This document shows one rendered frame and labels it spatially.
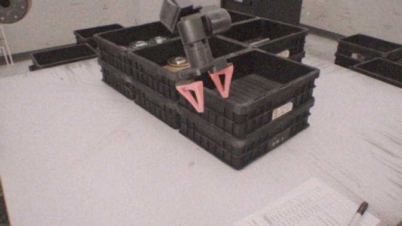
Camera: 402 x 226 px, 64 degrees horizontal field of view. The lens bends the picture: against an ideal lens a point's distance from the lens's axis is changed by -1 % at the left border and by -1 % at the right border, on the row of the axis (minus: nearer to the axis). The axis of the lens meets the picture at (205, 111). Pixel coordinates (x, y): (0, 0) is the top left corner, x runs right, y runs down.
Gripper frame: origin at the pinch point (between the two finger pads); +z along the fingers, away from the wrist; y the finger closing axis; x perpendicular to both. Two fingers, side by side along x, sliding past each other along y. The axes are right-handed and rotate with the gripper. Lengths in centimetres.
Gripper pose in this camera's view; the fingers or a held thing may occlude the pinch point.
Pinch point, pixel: (212, 101)
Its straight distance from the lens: 78.5
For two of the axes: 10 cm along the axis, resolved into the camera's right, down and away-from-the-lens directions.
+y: -6.2, 3.8, -6.8
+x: 7.3, -0.3, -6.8
